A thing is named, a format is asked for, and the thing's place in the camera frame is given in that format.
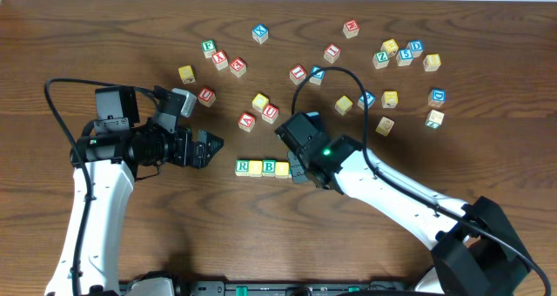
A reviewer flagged green Z block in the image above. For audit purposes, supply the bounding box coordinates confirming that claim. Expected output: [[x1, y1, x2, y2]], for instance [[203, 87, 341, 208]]
[[372, 51, 390, 70]]

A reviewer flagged red u block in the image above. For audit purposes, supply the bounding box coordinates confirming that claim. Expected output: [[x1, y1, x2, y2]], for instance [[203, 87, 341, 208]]
[[262, 104, 279, 124], [198, 87, 216, 108]]

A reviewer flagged red U block centre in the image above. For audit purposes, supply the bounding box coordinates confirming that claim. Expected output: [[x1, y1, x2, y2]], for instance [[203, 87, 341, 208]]
[[262, 104, 279, 124]]

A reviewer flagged blue D block upper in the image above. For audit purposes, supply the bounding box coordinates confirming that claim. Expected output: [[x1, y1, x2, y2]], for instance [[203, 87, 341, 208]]
[[406, 40, 424, 58]]

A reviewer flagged yellow S block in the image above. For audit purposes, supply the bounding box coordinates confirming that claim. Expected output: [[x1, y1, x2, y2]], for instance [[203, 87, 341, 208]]
[[334, 96, 353, 115]]

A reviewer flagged red I block upper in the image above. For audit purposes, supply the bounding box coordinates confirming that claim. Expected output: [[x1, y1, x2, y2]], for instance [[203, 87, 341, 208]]
[[324, 44, 341, 64]]

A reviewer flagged red U block left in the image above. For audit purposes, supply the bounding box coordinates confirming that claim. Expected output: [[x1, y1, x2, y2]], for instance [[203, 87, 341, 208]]
[[198, 87, 216, 108]]

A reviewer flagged red E block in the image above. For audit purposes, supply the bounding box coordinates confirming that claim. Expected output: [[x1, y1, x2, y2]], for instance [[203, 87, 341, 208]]
[[230, 57, 247, 77]]

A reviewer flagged blue 5 block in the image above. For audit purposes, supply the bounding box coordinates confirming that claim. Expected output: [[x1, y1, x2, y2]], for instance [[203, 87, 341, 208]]
[[396, 49, 413, 66]]

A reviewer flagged yellow block near centre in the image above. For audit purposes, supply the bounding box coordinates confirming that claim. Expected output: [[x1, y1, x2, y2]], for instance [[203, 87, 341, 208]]
[[252, 93, 270, 113]]

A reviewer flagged blue d block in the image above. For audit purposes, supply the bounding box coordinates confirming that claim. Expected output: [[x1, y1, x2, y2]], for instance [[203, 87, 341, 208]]
[[428, 89, 446, 108], [406, 40, 424, 58]]

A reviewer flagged red block top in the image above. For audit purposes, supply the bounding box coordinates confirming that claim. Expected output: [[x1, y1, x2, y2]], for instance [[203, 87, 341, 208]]
[[343, 19, 360, 38]]

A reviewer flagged yellow hammer picture block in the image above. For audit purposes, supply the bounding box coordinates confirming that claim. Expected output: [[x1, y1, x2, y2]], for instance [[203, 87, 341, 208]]
[[381, 91, 399, 109]]

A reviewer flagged blue 2 block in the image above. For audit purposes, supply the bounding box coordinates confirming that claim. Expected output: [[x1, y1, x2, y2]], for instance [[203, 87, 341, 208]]
[[357, 91, 376, 110]]

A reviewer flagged yellow 8 block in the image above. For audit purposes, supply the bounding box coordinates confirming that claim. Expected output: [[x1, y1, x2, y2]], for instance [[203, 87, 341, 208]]
[[423, 54, 442, 72]]

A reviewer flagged yellow block far left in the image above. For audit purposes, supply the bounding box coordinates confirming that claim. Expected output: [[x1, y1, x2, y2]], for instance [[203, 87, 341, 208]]
[[178, 65, 195, 84]]

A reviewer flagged blue X block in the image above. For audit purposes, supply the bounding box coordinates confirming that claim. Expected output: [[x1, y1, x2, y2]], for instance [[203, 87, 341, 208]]
[[252, 24, 269, 44]]

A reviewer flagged green R block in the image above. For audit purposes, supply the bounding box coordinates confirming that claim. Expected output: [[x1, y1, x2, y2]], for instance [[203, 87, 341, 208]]
[[235, 159, 249, 176]]

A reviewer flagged yellow snail picture block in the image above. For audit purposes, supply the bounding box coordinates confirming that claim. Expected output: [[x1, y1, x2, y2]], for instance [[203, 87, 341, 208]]
[[375, 117, 394, 137]]

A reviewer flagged red i block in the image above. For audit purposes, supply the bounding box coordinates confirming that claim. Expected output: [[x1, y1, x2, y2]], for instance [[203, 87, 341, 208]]
[[324, 44, 341, 64], [289, 64, 307, 85]]

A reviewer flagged red I block left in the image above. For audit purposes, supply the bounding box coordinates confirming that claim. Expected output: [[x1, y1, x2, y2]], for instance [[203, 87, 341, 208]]
[[289, 64, 307, 85]]

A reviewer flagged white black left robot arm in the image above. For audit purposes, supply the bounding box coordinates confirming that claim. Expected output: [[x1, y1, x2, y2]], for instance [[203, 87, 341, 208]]
[[45, 85, 224, 295]]

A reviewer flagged red X block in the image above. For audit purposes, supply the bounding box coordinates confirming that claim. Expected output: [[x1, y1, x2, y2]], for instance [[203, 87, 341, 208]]
[[211, 50, 228, 71]]

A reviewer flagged red A block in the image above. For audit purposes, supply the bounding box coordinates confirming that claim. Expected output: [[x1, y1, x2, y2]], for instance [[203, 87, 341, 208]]
[[238, 112, 256, 132]]

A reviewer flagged blue L block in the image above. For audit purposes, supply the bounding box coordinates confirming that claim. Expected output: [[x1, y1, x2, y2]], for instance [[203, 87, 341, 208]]
[[309, 66, 325, 85]]

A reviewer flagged green 7 block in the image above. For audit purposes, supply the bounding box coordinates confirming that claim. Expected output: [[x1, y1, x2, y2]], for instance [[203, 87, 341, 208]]
[[425, 110, 445, 129]]

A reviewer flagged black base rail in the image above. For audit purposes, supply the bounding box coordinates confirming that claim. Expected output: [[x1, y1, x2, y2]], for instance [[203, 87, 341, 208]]
[[117, 279, 410, 296]]

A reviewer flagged blue D block right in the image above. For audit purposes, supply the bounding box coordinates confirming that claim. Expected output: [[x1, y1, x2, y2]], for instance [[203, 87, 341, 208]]
[[428, 89, 446, 108]]

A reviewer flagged green B block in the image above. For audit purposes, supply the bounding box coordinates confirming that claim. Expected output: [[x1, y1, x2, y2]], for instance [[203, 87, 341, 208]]
[[262, 159, 276, 177]]

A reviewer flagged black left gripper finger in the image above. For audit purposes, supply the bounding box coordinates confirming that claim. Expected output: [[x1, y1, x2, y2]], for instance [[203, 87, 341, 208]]
[[205, 131, 224, 151], [204, 146, 220, 167]]

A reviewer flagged yellow block upper right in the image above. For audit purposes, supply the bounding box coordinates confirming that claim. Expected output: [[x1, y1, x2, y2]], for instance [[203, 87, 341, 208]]
[[380, 39, 399, 57]]

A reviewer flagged yellow O block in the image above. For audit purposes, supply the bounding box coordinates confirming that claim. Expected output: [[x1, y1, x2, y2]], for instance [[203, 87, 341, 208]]
[[275, 162, 290, 178], [248, 160, 263, 177]]

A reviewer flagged green F block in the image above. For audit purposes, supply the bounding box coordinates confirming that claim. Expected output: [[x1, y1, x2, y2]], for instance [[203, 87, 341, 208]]
[[201, 39, 217, 58]]

